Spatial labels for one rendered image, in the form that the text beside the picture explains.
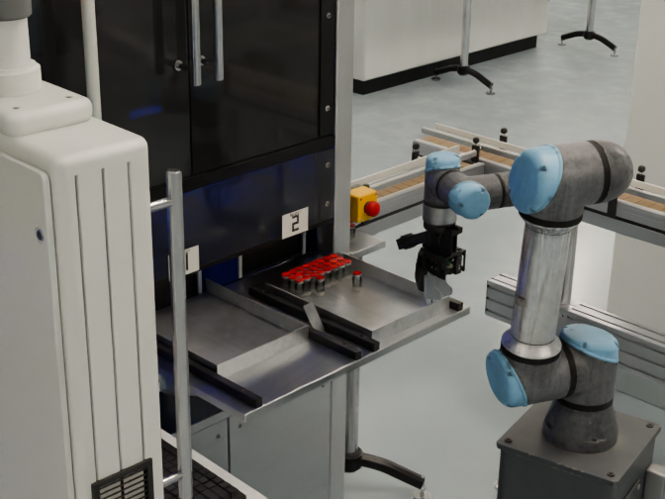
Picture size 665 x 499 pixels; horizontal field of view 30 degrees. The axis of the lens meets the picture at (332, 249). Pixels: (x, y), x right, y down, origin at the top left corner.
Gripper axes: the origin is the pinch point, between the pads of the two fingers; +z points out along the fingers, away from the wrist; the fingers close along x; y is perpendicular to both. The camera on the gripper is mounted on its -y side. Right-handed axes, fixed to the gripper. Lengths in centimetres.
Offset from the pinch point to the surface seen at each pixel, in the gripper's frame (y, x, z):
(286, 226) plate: -36.0, -10.0, -10.4
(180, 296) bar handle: 19, -85, -35
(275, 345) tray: -10.1, -37.8, 1.4
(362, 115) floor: -312, 315, 92
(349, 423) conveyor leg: -51, 30, 67
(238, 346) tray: -18.1, -41.1, 3.4
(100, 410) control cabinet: 19, -102, -21
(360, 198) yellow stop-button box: -35.5, 15.1, -11.0
